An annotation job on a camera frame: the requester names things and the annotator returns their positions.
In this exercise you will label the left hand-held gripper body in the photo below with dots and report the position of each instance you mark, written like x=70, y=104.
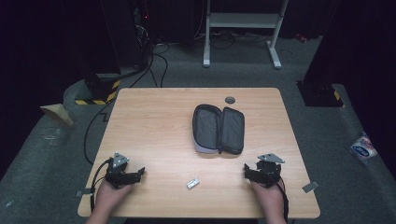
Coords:
x=116, y=174

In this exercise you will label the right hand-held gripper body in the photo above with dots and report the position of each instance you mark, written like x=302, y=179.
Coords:
x=270, y=172

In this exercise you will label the dark grey zipper pencil case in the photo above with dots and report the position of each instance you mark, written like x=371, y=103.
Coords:
x=218, y=129

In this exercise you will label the small silver rectangular item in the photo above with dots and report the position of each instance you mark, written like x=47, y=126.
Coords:
x=193, y=183

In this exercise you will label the person's left hand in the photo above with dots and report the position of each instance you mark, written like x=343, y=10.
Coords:
x=109, y=196

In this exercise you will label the person's right hand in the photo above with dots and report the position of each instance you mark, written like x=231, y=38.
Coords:
x=271, y=199

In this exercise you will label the grey tape strip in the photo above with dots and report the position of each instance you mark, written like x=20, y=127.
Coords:
x=84, y=193
x=310, y=186

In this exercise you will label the tan cardboard piece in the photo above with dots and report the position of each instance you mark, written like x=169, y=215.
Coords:
x=57, y=113

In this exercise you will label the black yellow striped base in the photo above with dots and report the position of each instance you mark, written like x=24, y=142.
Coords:
x=323, y=95
x=99, y=90

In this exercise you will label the white blue plastic packet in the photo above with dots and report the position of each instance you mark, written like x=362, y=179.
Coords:
x=362, y=148

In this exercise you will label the small red object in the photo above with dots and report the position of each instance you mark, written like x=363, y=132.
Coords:
x=301, y=38

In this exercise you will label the black computer tower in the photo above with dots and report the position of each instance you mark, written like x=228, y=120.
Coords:
x=137, y=31

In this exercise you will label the white metal stand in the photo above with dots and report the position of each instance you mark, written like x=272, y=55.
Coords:
x=243, y=20

